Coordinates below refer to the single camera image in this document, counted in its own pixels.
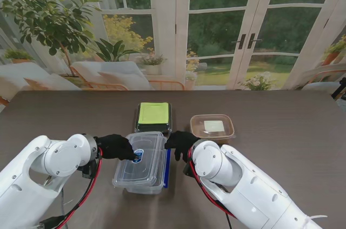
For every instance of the printed garden door backdrop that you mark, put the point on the printed garden door backdrop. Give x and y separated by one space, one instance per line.
162 36

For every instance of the black plastic ridged tray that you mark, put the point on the black plastic ridged tray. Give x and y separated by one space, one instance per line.
170 123

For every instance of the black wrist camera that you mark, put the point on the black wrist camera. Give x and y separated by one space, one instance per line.
87 170
188 171

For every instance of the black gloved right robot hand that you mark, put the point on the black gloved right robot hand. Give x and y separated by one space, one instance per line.
181 142

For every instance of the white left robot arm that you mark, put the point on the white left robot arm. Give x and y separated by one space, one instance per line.
38 180

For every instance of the clear lid with green paper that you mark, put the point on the clear lid with green paper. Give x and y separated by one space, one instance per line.
152 114

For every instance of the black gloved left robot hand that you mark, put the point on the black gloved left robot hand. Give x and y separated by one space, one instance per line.
116 147

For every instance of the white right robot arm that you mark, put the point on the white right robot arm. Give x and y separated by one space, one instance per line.
243 185

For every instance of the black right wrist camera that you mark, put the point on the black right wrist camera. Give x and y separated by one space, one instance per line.
188 171

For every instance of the clear lid with white label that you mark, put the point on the clear lid with white label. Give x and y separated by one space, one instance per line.
213 124

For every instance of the white zip tie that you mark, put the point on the white zip tie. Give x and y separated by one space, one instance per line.
315 218

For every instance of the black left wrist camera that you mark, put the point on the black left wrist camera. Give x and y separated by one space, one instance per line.
87 170

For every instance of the black tripod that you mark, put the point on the black tripod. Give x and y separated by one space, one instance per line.
341 86

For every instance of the clear container with blue clips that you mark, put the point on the clear container with blue clips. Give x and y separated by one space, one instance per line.
162 172

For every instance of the clear lid with blue label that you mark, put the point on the clear lid with blue label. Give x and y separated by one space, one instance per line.
146 164

